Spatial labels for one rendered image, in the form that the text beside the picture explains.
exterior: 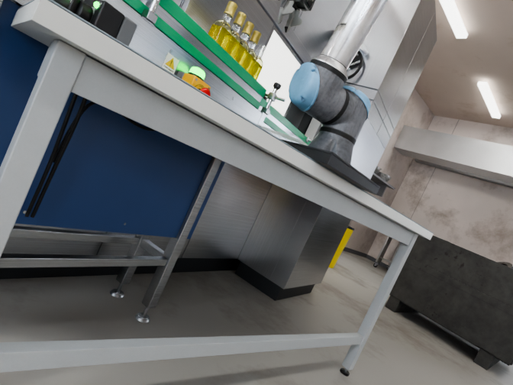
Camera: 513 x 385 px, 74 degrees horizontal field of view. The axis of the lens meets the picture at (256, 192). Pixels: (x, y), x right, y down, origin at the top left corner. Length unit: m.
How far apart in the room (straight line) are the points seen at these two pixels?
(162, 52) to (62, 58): 0.41
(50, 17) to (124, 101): 0.16
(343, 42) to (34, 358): 0.99
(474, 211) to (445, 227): 0.58
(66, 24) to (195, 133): 0.28
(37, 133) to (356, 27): 0.79
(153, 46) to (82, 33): 0.40
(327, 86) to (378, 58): 1.33
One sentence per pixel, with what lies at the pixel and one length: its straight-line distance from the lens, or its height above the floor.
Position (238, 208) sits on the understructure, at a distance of 2.01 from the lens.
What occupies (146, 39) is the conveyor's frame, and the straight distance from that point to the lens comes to 0.94.
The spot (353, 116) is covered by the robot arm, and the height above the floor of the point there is 0.93.
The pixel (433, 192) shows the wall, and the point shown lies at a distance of 7.84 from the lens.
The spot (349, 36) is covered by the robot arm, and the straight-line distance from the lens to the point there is 1.02.
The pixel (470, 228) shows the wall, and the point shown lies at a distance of 7.52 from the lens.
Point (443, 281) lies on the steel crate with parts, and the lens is 3.63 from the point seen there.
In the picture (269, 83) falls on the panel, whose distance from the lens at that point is 1.81.
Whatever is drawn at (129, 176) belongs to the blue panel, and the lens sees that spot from 1.03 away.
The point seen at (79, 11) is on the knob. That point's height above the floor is 0.79.
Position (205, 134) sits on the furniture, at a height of 0.69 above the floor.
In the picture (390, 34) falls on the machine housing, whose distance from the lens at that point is 2.35.
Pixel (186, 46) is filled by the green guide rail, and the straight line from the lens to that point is 1.04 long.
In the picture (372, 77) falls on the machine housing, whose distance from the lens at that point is 2.23.
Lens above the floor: 0.66
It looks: 3 degrees down
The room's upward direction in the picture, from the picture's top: 25 degrees clockwise
